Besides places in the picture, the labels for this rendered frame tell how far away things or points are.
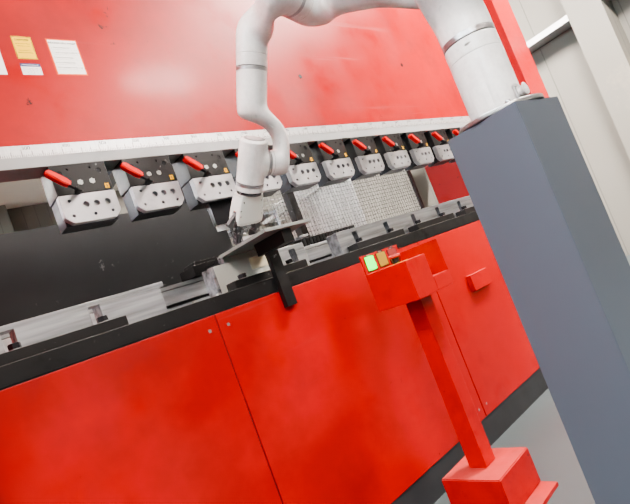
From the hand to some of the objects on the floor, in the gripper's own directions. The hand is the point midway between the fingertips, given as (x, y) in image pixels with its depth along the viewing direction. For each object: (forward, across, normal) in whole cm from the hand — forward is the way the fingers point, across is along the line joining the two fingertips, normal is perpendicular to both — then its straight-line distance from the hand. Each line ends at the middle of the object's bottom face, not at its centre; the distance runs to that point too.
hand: (245, 238), depth 160 cm
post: (+130, +100, -5) cm, 165 cm away
